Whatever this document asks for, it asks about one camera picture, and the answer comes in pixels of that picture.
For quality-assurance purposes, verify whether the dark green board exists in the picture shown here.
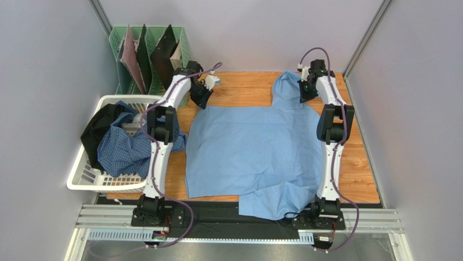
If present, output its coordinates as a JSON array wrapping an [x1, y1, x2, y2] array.
[[136, 24, 152, 94]]

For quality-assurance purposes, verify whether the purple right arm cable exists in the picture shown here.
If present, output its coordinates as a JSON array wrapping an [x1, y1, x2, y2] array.
[[298, 47, 360, 253]]

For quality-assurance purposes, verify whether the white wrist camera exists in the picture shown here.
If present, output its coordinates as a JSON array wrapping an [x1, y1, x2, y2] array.
[[204, 71, 221, 91], [297, 63, 310, 82]]

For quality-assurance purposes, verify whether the black board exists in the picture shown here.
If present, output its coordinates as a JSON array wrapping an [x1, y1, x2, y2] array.
[[150, 24, 178, 91]]

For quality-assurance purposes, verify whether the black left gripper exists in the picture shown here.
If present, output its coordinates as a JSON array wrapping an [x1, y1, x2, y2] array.
[[189, 82, 215, 109]]

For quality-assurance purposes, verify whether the black garment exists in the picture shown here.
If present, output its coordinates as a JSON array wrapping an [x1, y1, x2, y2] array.
[[80, 104, 125, 171]]

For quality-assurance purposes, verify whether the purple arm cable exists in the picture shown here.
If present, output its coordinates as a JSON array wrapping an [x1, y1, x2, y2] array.
[[298, 47, 360, 253], [139, 62, 223, 249]]

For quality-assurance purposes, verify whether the corner aluminium profile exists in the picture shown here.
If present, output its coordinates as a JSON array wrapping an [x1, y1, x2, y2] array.
[[88, 0, 113, 38], [342, 0, 395, 78]]

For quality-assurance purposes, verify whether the left corner aluminium profile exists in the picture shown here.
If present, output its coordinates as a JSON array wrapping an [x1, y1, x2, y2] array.
[[88, 0, 113, 38]]

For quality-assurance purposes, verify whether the pink board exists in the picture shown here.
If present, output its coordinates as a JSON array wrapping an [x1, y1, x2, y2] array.
[[121, 24, 146, 94]]

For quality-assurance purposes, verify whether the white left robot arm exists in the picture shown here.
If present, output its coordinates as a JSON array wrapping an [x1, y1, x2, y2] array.
[[131, 61, 220, 227]]

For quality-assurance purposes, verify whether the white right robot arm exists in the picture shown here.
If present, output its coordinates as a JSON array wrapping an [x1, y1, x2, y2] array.
[[297, 59, 355, 228]]

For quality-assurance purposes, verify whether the white plastic laundry basket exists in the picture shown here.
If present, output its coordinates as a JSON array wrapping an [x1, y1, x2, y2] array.
[[66, 95, 162, 193]]

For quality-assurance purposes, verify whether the right corner aluminium profile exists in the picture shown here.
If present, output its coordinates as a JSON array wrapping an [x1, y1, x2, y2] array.
[[342, 0, 395, 78]]

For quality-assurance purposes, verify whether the beige board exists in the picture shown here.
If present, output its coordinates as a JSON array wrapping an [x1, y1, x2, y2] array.
[[170, 43, 182, 70]]

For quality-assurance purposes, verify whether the green plastic file rack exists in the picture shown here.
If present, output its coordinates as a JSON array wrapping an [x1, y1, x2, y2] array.
[[109, 26, 190, 96]]

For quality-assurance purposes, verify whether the light blue long sleeve shirt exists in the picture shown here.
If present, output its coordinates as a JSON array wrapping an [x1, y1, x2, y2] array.
[[185, 71, 323, 220]]

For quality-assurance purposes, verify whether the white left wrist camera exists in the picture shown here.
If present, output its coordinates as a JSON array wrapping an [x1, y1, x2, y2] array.
[[204, 71, 221, 91]]

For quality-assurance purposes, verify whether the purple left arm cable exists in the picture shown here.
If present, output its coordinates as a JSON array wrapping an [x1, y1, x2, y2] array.
[[139, 62, 223, 249]]

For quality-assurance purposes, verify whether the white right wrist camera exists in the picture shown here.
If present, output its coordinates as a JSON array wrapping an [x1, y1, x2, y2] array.
[[297, 63, 310, 82]]

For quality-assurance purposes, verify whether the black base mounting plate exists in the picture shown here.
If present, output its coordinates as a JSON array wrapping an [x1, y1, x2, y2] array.
[[130, 201, 346, 240]]

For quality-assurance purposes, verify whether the aluminium frame rail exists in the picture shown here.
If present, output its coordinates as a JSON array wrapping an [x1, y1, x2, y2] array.
[[76, 204, 412, 260]]

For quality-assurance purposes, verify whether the blue checkered shirt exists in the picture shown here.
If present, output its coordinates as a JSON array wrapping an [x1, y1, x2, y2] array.
[[97, 101, 188, 178]]

